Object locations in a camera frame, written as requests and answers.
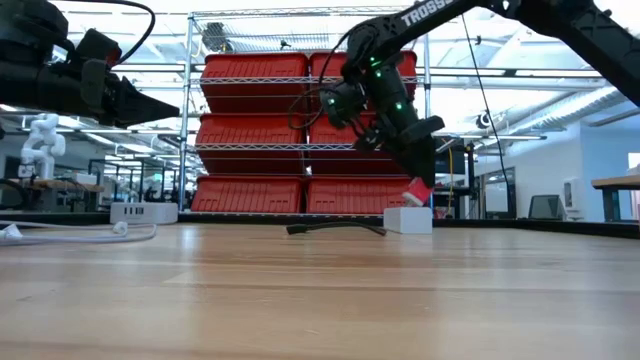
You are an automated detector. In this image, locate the red plastic storage bin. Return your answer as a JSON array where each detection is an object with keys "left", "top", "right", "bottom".
[
  {"left": 305, "top": 175, "right": 416, "bottom": 215},
  {"left": 307, "top": 112, "right": 419, "bottom": 176},
  {"left": 190, "top": 175, "right": 305, "bottom": 215},
  {"left": 201, "top": 52, "right": 310, "bottom": 114},
  {"left": 195, "top": 112, "right": 307, "bottom": 175},
  {"left": 309, "top": 49, "right": 419, "bottom": 114}
]

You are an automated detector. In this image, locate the white USB cable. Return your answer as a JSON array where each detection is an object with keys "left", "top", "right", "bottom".
[{"left": 0, "top": 219, "right": 158, "bottom": 248}]

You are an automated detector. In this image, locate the wooden table with dark legs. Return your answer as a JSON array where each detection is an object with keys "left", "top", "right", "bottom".
[{"left": 590, "top": 174, "right": 640, "bottom": 223}]

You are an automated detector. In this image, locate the yellow cable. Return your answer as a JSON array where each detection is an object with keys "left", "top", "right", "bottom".
[{"left": 446, "top": 144, "right": 456, "bottom": 216}]

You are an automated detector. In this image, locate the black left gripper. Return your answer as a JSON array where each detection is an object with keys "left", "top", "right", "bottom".
[{"left": 79, "top": 58, "right": 181, "bottom": 129}]

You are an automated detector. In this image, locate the hanging black cable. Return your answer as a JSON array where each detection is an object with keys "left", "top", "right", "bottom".
[{"left": 459, "top": 13, "right": 516, "bottom": 219}]

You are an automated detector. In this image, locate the red USB charger plug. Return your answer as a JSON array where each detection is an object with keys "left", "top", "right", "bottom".
[{"left": 401, "top": 176, "right": 434, "bottom": 208}]

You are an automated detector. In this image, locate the distant wooden equipment bench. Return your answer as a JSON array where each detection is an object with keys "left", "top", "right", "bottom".
[{"left": 0, "top": 177, "right": 106, "bottom": 214}]

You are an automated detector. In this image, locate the black USB cable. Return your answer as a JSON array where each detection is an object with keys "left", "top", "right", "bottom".
[{"left": 285, "top": 220, "right": 389, "bottom": 238}]

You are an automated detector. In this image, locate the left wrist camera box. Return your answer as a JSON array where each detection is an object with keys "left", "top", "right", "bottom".
[{"left": 74, "top": 28, "right": 123, "bottom": 69}]

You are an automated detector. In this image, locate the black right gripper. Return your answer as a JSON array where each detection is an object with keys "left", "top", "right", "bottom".
[{"left": 349, "top": 59, "right": 446, "bottom": 190}]

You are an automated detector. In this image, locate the white wall dispenser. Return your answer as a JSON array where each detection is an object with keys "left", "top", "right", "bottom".
[{"left": 563, "top": 178, "right": 582, "bottom": 212}]

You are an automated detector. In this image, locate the white square USB power hub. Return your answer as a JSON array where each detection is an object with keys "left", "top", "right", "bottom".
[{"left": 109, "top": 201, "right": 180, "bottom": 226}]

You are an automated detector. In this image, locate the long white power strip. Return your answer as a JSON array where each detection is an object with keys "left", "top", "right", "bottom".
[{"left": 382, "top": 206, "right": 434, "bottom": 236}]

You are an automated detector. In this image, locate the dark monitor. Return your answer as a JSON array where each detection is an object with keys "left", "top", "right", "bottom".
[{"left": 528, "top": 194, "right": 567, "bottom": 222}]

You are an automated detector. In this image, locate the black metal table frame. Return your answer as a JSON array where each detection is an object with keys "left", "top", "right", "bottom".
[{"left": 0, "top": 210, "right": 640, "bottom": 240}]

